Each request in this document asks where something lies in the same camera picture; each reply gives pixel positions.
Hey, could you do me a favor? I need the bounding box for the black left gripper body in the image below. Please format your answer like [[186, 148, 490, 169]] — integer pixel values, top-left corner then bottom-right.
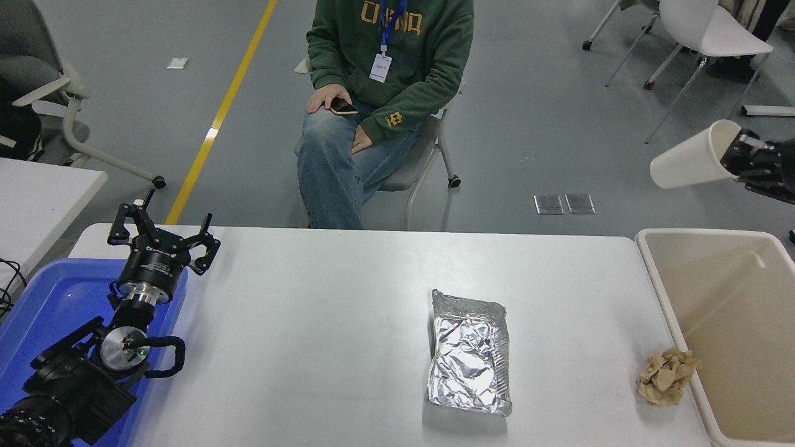
[[117, 239, 190, 292]]

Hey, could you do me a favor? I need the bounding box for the white paper cup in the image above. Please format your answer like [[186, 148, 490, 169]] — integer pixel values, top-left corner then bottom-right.
[[650, 120, 743, 189]]

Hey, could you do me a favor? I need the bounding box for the tan paper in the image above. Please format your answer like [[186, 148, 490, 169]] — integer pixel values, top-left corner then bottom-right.
[[637, 348, 702, 407]]

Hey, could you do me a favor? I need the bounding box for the foil tray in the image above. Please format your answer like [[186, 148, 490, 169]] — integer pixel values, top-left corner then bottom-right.
[[427, 289, 514, 417]]

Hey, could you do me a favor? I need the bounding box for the person's left hand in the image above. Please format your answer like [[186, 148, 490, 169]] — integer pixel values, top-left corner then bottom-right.
[[351, 124, 374, 155]]

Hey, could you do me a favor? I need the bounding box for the person's right hand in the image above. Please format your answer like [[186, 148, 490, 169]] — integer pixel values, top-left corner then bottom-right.
[[306, 84, 353, 114]]

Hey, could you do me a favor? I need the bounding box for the blue plastic tray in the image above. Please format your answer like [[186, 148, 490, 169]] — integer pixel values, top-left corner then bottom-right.
[[0, 258, 190, 447]]

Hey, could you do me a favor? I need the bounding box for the white side table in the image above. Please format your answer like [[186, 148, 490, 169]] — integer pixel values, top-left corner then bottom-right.
[[0, 156, 109, 320]]

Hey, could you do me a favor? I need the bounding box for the large pale bin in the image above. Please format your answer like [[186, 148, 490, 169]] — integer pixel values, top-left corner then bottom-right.
[[635, 228, 795, 447]]

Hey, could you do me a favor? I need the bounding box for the white plastic chair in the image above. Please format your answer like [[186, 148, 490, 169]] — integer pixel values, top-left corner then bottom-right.
[[606, 0, 775, 145]]

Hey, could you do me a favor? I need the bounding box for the white-legged caster chair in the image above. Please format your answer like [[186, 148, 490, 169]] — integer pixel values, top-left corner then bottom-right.
[[582, 0, 660, 52]]

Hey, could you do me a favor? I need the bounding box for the grey office chair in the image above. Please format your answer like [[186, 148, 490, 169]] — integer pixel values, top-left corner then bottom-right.
[[0, 0, 167, 189]]

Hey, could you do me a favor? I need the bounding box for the black cable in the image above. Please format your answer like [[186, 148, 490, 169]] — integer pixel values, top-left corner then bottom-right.
[[0, 256, 29, 317]]

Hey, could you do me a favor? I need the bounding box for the grey chair with white frame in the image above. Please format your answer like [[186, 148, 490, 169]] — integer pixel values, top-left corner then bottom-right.
[[294, 57, 463, 232]]

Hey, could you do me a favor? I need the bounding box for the blue lanyard ID badge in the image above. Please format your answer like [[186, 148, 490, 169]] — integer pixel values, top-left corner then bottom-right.
[[370, 0, 407, 83]]

